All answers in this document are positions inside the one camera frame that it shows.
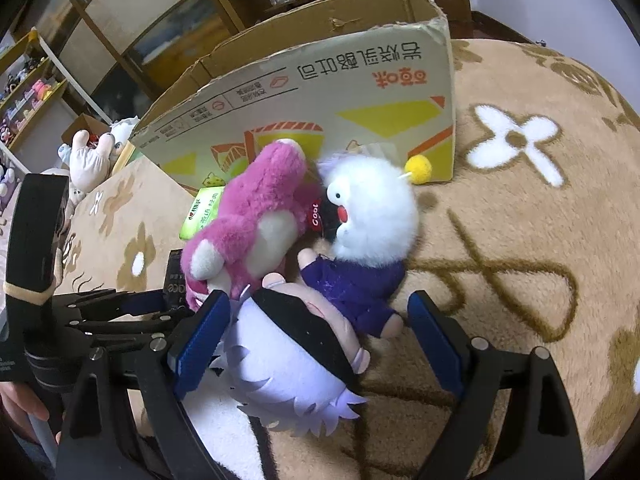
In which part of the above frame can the green tissue packet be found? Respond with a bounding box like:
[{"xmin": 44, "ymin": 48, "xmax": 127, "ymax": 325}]
[{"xmin": 178, "ymin": 186, "xmax": 224, "ymax": 241}]

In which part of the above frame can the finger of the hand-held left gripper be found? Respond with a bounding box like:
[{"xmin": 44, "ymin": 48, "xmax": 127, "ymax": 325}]
[
  {"xmin": 65, "ymin": 307, "xmax": 201, "ymax": 350},
  {"xmin": 52, "ymin": 287, "xmax": 170, "ymax": 320}
]

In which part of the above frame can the yellow toy shelf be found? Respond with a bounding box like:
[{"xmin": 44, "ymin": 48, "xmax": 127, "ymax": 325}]
[{"xmin": 0, "ymin": 29, "xmax": 70, "ymax": 153}]

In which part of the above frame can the white rabbit plush toy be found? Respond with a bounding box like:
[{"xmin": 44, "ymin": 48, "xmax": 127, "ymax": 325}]
[{"xmin": 67, "ymin": 130, "xmax": 114, "ymax": 194}]

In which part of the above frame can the wooden glass-door cabinet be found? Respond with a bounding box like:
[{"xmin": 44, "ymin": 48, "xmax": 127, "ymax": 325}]
[{"xmin": 20, "ymin": 0, "xmax": 251, "ymax": 111}]

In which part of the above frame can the white fluffy doll purple outfit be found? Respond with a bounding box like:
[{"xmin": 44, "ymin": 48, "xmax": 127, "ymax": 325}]
[{"xmin": 298, "ymin": 154, "xmax": 420, "ymax": 339}]

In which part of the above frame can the person's left hand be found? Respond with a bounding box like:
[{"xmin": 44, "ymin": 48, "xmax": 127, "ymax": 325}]
[{"xmin": 0, "ymin": 380, "xmax": 62, "ymax": 448}]

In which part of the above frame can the pink bear plush toy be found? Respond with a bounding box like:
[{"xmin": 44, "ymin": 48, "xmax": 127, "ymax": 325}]
[{"xmin": 180, "ymin": 139, "xmax": 327, "ymax": 312}]

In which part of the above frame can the yellow pompom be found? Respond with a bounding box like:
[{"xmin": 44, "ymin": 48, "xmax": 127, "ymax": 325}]
[{"xmin": 403, "ymin": 155, "xmax": 432, "ymax": 185}]

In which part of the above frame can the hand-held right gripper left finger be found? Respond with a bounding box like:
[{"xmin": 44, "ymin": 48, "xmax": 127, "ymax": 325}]
[{"xmin": 57, "ymin": 289, "xmax": 237, "ymax": 480}]

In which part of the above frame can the blindfolded white-haired plush doll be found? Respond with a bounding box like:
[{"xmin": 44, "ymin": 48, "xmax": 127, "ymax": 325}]
[{"xmin": 214, "ymin": 272, "xmax": 373, "ymax": 439}]

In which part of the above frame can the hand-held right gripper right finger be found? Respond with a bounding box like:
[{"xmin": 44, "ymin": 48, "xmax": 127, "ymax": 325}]
[{"xmin": 407, "ymin": 290, "xmax": 587, "ymax": 480}]

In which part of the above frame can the small brown cardboard box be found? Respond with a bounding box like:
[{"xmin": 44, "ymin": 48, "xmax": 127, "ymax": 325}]
[{"xmin": 61, "ymin": 113, "xmax": 110, "ymax": 147}]

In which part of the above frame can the printed cardboard box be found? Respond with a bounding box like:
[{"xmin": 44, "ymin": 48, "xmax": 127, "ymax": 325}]
[{"xmin": 129, "ymin": 0, "xmax": 457, "ymax": 199}]

